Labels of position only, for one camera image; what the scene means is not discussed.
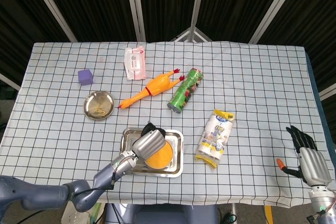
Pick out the square metal tray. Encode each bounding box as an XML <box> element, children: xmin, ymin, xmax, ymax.
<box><xmin>117</xmin><ymin>127</ymin><xmax>184</xmax><ymax>178</ymax></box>

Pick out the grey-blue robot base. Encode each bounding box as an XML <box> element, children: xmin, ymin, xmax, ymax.
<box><xmin>104</xmin><ymin>204</ymin><xmax>220</xmax><ymax>224</ymax></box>

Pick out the round metal dish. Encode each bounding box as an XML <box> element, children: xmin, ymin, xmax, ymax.
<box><xmin>83</xmin><ymin>90</ymin><xmax>116</xmax><ymax>121</ymax></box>

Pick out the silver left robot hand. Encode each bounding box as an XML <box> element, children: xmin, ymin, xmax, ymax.
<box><xmin>132</xmin><ymin>122</ymin><xmax>167</xmax><ymax>161</ymax></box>

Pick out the checkered white tablecloth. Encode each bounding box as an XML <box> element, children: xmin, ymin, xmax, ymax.
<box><xmin>0</xmin><ymin>40</ymin><xmax>322</xmax><ymax>208</ymax></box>

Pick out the orange rubber chicken toy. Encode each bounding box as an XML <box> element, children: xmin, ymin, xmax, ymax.
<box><xmin>117</xmin><ymin>68</ymin><xmax>186</xmax><ymax>110</ymax></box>

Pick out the yellow white snack bag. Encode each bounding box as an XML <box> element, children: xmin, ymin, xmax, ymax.
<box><xmin>194</xmin><ymin>109</ymin><xmax>235</xmax><ymax>169</ymax></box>

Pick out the left arm wrist cable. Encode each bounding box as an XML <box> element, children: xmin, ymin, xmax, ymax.
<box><xmin>70</xmin><ymin>173</ymin><xmax>117</xmax><ymax>196</ymax></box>

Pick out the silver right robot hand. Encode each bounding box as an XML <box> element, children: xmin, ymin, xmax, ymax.
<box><xmin>276</xmin><ymin>125</ymin><xmax>332</xmax><ymax>186</ymax></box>

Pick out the clear plastic bag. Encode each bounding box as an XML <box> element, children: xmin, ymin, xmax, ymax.
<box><xmin>61</xmin><ymin>203</ymin><xmax>91</xmax><ymax>224</ymax></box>

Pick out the purple foam cube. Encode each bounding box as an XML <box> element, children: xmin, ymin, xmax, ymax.
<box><xmin>77</xmin><ymin>69</ymin><xmax>94</xmax><ymax>86</ymax></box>

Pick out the pink white wipes packet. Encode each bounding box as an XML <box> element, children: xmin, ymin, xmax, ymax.
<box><xmin>123</xmin><ymin>46</ymin><xmax>146</xmax><ymax>81</ymax></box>

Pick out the bowl of yellow powder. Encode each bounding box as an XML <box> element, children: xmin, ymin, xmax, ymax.
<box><xmin>144</xmin><ymin>139</ymin><xmax>174</xmax><ymax>170</ymax></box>

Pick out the green chips can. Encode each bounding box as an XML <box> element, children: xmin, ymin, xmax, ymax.
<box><xmin>167</xmin><ymin>68</ymin><xmax>205</xmax><ymax>115</ymax></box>

